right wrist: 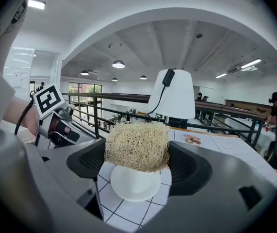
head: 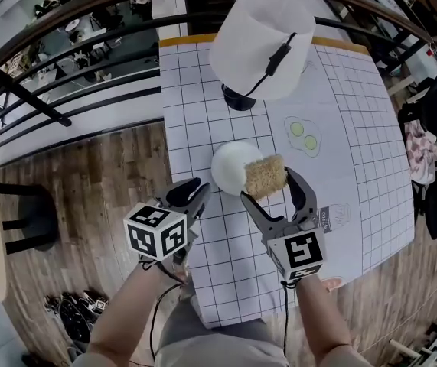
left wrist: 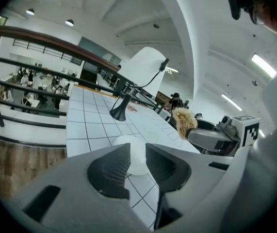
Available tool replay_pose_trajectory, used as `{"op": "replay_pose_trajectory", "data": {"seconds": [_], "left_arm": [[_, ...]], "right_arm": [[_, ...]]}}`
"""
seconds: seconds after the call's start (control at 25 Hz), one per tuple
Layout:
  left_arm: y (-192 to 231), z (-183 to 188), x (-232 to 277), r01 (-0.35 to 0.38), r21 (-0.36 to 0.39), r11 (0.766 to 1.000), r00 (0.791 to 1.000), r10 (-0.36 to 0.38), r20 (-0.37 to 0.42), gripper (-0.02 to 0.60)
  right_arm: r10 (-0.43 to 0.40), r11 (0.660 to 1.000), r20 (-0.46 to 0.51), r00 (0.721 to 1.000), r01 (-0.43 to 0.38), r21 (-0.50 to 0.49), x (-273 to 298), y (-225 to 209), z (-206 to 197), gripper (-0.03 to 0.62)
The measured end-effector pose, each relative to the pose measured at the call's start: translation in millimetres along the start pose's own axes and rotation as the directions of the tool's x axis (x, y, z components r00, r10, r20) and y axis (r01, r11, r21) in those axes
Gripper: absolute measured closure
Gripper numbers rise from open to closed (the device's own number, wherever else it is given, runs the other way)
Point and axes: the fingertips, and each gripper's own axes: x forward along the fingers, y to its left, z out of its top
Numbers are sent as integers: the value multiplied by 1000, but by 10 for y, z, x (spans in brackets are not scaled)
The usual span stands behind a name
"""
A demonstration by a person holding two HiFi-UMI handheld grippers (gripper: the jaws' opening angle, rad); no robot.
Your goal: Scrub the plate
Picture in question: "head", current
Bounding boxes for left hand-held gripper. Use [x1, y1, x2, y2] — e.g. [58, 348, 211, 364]
[123, 177, 211, 267]

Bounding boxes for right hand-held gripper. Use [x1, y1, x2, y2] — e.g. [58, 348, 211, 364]
[240, 166, 327, 282]

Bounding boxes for yellow-brown sponge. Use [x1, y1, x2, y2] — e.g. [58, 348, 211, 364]
[243, 153, 289, 201]

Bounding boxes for white round plate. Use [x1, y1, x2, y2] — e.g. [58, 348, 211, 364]
[210, 140, 264, 197]

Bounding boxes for person's left forearm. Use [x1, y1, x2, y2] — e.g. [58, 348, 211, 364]
[86, 260, 188, 367]

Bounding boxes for person's right forearm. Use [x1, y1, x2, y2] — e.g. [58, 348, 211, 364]
[295, 274, 354, 367]

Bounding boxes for person's left hand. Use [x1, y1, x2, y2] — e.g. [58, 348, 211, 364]
[172, 261, 190, 284]

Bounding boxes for white checkered tablecloth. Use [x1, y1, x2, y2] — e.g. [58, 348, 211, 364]
[158, 36, 416, 329]

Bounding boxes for person's grey shorts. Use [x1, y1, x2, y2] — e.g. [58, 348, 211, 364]
[159, 291, 273, 346]

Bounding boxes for pink patterned cloth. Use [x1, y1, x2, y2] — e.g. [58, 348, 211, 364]
[404, 119, 437, 186]

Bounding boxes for person's beige shirt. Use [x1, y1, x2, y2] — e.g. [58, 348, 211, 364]
[68, 340, 378, 367]

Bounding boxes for white table with yellow edge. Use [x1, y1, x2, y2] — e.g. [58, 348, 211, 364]
[158, 32, 373, 56]

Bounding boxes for white shade table lamp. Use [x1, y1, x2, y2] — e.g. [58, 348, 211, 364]
[207, 0, 317, 112]

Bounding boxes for light wooden rack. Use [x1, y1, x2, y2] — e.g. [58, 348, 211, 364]
[387, 319, 437, 367]

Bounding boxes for black railing with brown handrail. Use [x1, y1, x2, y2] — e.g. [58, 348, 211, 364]
[0, 0, 435, 157]

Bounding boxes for right hand-held gripper black cable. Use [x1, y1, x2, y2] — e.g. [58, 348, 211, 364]
[280, 278, 292, 361]

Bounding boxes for hand-held gripper black cable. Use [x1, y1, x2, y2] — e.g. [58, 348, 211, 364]
[280, 278, 292, 361]
[138, 257, 189, 363]

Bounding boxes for left hand-held gripper black cable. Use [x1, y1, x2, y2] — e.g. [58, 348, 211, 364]
[138, 257, 189, 363]

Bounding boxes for pile of black cables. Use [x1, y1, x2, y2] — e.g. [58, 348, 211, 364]
[43, 288, 111, 356]

